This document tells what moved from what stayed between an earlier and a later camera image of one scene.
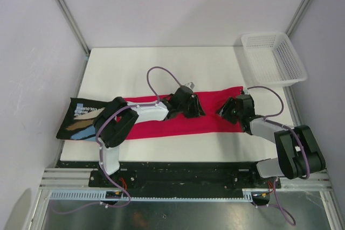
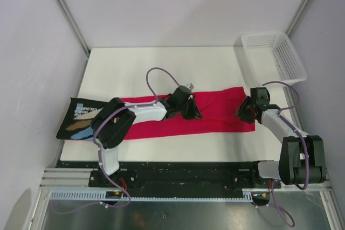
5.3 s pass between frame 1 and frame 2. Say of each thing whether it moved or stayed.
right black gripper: moved
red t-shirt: stayed
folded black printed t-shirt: stayed
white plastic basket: stayed
